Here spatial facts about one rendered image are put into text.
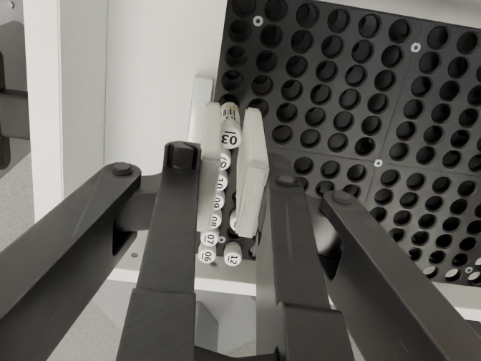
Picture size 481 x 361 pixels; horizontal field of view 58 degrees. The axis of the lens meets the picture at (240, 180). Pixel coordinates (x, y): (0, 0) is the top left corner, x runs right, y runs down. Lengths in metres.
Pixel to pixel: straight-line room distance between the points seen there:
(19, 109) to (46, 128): 0.03
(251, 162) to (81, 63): 0.16
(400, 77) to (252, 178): 0.15
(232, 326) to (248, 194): 1.43
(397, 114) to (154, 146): 0.18
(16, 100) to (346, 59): 0.19
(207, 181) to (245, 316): 1.40
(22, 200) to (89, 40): 1.19
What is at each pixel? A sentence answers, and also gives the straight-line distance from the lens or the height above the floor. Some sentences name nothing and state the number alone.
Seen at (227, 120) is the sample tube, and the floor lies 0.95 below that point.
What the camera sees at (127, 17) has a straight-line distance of 0.33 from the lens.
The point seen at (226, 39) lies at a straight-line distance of 0.26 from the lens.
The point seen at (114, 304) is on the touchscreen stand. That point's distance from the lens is 1.56.
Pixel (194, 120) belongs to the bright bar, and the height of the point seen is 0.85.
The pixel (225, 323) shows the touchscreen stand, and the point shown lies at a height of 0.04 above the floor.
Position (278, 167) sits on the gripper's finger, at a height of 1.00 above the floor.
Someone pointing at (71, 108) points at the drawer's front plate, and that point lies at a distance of 0.27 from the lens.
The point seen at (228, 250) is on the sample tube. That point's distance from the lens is 0.30.
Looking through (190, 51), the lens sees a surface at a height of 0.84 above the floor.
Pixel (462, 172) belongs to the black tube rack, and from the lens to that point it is 0.32.
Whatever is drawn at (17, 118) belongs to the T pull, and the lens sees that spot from 0.29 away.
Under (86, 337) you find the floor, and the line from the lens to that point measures 1.74.
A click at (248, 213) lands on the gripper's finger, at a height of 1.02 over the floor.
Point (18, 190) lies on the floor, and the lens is 1.45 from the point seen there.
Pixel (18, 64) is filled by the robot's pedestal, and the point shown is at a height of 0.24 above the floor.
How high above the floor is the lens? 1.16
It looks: 64 degrees down
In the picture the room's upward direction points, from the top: 177 degrees clockwise
